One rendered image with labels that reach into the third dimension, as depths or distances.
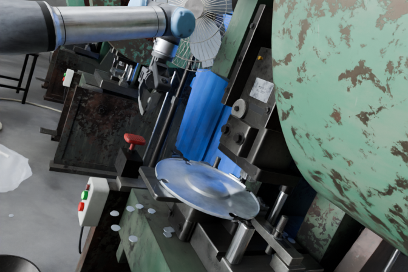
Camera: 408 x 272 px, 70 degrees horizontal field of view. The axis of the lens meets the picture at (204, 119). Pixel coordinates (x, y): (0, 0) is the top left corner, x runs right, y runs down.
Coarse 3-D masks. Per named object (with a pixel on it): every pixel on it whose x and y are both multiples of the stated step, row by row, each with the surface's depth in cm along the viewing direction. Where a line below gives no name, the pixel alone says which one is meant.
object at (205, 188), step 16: (176, 160) 86; (192, 160) 89; (160, 176) 71; (176, 176) 75; (192, 176) 77; (208, 176) 82; (224, 176) 88; (176, 192) 66; (192, 192) 69; (208, 192) 71; (224, 192) 75; (240, 192) 81; (208, 208) 64; (224, 208) 67; (240, 208) 71; (256, 208) 74
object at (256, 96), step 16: (256, 64) 78; (256, 80) 76; (272, 80) 71; (240, 96) 80; (256, 96) 75; (240, 112) 77; (256, 112) 73; (224, 128) 76; (240, 128) 72; (256, 128) 71; (224, 144) 76; (240, 144) 71; (256, 144) 71; (272, 144) 71; (256, 160) 71; (272, 160) 73; (288, 160) 76
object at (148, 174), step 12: (144, 168) 72; (144, 180) 68; (156, 180) 68; (156, 192) 63; (168, 192) 65; (180, 204) 75; (168, 216) 79; (180, 216) 74; (192, 216) 71; (204, 216) 73; (180, 228) 72; (192, 228) 72
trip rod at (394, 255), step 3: (396, 249) 77; (393, 252) 77; (396, 252) 77; (399, 252) 77; (393, 255) 77; (396, 255) 77; (390, 258) 78; (393, 258) 77; (396, 258) 77; (387, 261) 78; (390, 261) 78; (393, 261) 77; (387, 264) 78; (390, 264) 77; (384, 267) 78; (387, 267) 78; (390, 267) 78; (384, 270) 78; (387, 270) 78
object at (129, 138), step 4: (124, 136) 97; (128, 136) 97; (132, 136) 98; (136, 136) 100; (140, 136) 102; (128, 140) 95; (132, 140) 95; (136, 140) 96; (140, 140) 97; (144, 140) 99; (132, 144) 98; (140, 144) 97; (144, 144) 98; (132, 148) 98
